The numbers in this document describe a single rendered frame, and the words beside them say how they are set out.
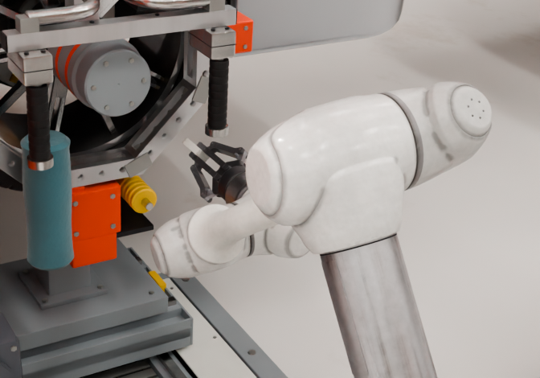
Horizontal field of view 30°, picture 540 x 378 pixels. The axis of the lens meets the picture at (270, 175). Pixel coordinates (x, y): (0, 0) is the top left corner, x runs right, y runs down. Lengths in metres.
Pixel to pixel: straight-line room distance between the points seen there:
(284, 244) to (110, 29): 0.47
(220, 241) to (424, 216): 1.67
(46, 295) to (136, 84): 0.68
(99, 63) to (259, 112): 2.16
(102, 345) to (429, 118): 1.23
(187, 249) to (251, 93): 2.43
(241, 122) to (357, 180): 2.63
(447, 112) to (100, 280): 1.33
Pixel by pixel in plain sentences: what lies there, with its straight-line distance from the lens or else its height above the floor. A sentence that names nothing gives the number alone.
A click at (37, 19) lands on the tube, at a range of 1.69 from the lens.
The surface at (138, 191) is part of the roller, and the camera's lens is 2.13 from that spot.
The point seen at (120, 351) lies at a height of 0.13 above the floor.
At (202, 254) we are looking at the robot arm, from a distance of 1.69.
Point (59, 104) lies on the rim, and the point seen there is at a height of 0.72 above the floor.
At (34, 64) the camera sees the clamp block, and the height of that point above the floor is 0.94.
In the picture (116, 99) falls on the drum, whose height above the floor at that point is 0.82.
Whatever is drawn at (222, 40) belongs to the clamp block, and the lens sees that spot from 1.81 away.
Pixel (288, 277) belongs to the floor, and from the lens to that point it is 2.86.
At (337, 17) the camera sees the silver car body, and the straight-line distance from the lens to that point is 2.40.
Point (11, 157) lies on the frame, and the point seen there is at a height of 0.67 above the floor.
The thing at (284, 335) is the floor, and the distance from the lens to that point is 2.63.
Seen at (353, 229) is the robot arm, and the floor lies 0.94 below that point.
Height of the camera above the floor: 1.52
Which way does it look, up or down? 26 degrees down
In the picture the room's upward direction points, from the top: 4 degrees clockwise
